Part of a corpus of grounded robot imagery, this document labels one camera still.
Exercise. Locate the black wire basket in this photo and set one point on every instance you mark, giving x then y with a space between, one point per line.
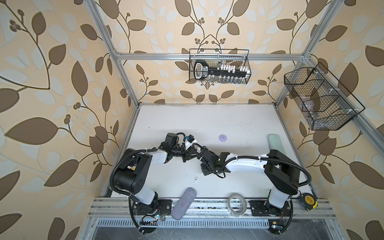
213 56
326 103

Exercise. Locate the yellow black tape measure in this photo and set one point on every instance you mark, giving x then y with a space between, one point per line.
309 201

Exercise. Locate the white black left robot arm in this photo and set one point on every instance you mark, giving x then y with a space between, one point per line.
130 173

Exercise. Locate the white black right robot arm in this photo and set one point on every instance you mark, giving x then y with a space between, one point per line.
285 175

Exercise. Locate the black wire basket right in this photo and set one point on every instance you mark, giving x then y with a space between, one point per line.
326 103

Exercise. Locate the grey fabric glasses case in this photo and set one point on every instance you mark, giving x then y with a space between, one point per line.
183 204

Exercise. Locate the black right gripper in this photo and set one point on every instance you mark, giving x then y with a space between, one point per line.
204 172

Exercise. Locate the clear tape roll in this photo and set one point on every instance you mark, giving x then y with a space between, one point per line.
236 205

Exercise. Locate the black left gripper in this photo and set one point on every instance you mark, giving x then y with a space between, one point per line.
188 156

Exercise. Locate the green glasses case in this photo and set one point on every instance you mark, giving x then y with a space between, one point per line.
275 143

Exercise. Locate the black tool with white sockets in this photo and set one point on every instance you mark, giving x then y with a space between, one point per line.
220 72

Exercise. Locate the black wire basket back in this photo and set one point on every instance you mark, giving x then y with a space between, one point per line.
213 56

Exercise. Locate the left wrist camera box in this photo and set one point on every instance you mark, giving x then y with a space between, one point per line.
190 140

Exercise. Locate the purple earbud charging case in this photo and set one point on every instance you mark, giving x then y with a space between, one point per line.
222 138

